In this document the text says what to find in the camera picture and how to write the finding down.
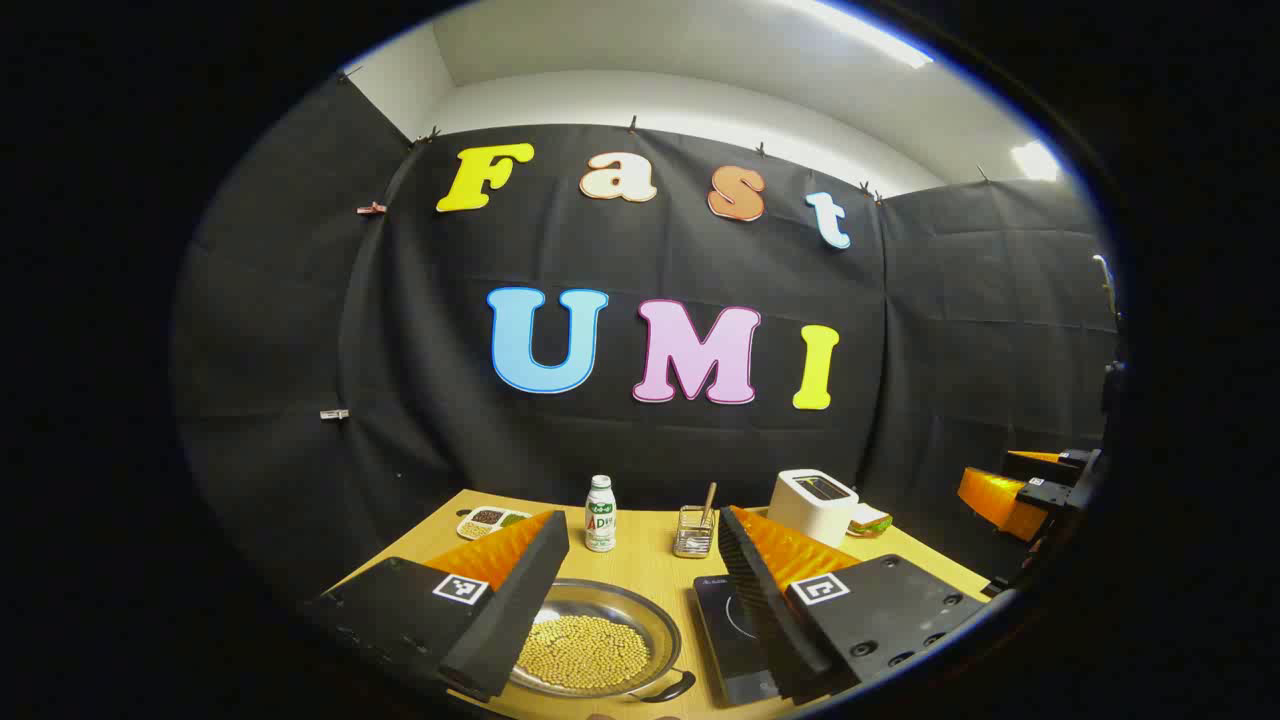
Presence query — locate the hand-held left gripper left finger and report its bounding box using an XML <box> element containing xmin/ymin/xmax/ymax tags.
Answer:
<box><xmin>300</xmin><ymin>510</ymin><xmax>571</xmax><ymax>703</ymax></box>

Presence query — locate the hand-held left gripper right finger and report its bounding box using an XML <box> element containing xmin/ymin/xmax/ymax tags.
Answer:
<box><xmin>717</xmin><ymin>505</ymin><xmax>993</xmax><ymax>706</ymax></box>

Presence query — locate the black induction cooktop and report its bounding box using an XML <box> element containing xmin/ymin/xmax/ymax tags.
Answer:
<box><xmin>693</xmin><ymin>575</ymin><xmax>787</xmax><ymax>708</ymax></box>

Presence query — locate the pile of yellow soybeans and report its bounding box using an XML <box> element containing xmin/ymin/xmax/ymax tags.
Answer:
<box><xmin>515</xmin><ymin>615</ymin><xmax>651</xmax><ymax>691</ymax></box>

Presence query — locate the steel pot with black handles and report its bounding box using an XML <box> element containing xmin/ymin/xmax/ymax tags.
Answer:
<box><xmin>508</xmin><ymin>578</ymin><xmax>697</xmax><ymax>704</ymax></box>

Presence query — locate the divided white tray of beans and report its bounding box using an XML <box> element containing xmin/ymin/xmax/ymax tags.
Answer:
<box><xmin>457</xmin><ymin>507</ymin><xmax>534</xmax><ymax>542</ymax></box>

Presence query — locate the white toaster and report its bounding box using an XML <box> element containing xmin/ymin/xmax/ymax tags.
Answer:
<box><xmin>767</xmin><ymin>469</ymin><xmax>861</xmax><ymax>548</ymax></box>

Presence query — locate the white milk bottle green label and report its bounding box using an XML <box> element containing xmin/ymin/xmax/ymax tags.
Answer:
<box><xmin>585</xmin><ymin>475</ymin><xmax>618</xmax><ymax>553</ymax></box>

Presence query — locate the black backdrop cloth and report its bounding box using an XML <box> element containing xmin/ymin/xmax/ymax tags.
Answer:
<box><xmin>170</xmin><ymin>70</ymin><xmax>1121</xmax><ymax>641</ymax></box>

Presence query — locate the short ceiling light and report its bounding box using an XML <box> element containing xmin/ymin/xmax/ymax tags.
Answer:
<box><xmin>1010</xmin><ymin>140</ymin><xmax>1063</xmax><ymax>183</ymax></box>

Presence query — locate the wire mesh utensil holder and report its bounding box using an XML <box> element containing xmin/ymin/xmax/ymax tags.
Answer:
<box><xmin>673</xmin><ymin>505</ymin><xmax>717</xmax><ymax>559</ymax></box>

